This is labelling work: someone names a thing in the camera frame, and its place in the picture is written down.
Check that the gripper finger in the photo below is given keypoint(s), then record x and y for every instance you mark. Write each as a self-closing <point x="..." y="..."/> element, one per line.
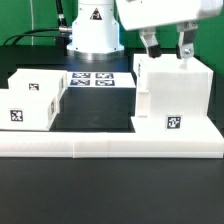
<point x="148" y="38"/>
<point x="187" y="32"/>

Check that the white fiducial marker plate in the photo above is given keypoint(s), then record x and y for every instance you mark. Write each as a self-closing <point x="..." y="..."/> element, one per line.
<point x="100" y="79"/>

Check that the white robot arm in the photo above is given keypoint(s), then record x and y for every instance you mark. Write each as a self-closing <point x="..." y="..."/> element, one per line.
<point x="96" y="28"/>

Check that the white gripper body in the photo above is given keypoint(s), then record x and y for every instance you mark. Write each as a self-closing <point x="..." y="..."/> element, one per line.
<point x="139" y="14"/>

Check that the white drawer housing box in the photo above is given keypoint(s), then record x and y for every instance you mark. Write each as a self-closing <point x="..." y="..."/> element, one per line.
<point x="170" y="93"/>

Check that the white L-shaped fence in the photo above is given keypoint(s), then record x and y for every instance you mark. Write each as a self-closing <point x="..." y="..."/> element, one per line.
<point x="201" y="140"/>

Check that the white drawer tray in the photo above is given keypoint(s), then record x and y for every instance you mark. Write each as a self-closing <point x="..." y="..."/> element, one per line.
<point x="27" y="111"/>
<point x="39" y="80"/>

